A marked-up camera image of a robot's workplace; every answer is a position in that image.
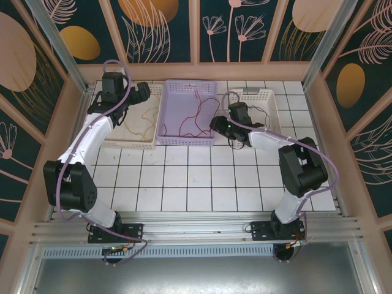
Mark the black cable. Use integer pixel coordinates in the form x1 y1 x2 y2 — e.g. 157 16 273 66
227 137 247 151
246 105 274 130

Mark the yellow cable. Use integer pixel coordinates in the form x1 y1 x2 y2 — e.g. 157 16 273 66
128 115 156 143

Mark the dark red cable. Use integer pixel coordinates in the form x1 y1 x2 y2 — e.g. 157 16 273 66
162 121 185 138

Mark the large white perforated basket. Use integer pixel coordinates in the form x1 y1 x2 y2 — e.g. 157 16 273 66
100 81 165 151

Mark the purple perforated basket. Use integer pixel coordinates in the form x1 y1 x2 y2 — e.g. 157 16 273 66
156 78 219 148

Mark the grey metal sheet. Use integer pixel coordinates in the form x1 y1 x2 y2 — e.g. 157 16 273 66
18 256 377 294

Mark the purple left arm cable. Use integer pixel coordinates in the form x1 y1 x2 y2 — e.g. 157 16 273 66
55 59 149 266

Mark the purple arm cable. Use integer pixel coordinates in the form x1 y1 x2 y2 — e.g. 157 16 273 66
55 59 149 266
220 91 339 263

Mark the white basket with grey handles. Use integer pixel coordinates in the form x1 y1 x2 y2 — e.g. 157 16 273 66
228 87 281 145

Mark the aluminium side rail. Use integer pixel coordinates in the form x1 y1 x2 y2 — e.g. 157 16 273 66
303 85 349 217
47 85 94 223

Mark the aluminium frame post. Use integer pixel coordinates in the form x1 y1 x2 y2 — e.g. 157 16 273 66
24 0 92 94
301 0 365 90

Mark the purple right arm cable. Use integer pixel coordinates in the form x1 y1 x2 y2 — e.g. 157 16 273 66
220 91 339 263

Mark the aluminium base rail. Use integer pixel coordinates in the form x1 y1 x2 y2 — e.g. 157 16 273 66
29 210 365 246

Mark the slotted grey cable duct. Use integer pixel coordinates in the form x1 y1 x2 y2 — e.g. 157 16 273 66
42 246 276 258

